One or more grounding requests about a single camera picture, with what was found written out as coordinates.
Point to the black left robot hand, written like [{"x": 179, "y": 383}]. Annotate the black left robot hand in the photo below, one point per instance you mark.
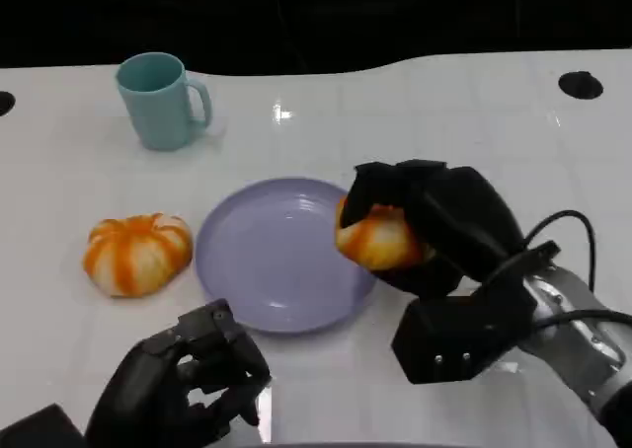
[{"x": 182, "y": 379}]

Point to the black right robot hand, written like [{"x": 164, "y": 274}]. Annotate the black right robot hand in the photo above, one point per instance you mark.
[{"x": 444, "y": 221}]

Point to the orange and white bread roll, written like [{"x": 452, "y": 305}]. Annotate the orange and white bread roll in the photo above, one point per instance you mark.
[
  {"x": 135, "y": 255},
  {"x": 377, "y": 238}
]

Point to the lilac plate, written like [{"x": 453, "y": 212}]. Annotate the lilac plate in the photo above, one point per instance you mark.
[{"x": 276, "y": 260}]

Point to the pale green mug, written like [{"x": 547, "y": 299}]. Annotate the pale green mug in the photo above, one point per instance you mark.
[{"x": 155, "y": 105}]

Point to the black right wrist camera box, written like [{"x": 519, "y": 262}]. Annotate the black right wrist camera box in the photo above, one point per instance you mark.
[{"x": 459, "y": 329}]

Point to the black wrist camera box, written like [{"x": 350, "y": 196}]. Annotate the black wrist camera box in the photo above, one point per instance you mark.
[
  {"x": 39, "y": 430},
  {"x": 459, "y": 329}
]

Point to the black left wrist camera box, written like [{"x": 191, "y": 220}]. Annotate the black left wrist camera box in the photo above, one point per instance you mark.
[{"x": 39, "y": 430}]

